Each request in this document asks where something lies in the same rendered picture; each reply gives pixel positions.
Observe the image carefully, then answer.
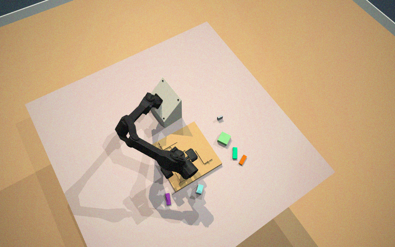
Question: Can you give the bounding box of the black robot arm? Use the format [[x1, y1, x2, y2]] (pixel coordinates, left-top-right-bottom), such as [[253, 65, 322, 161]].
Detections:
[[115, 92, 198, 179]]

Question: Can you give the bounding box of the purple rectangular block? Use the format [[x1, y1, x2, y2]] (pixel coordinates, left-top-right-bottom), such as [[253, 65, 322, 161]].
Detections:
[[165, 193, 171, 205]]

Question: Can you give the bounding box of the teal block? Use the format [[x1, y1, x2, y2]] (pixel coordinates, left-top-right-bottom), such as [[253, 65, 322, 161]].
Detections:
[[196, 184, 203, 195]]

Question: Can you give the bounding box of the orange flat bar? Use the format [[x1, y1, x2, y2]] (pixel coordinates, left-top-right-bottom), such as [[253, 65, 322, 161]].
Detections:
[[239, 155, 247, 165]]

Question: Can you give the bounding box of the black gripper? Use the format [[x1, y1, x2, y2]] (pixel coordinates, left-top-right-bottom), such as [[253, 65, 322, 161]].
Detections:
[[161, 148, 198, 179]]

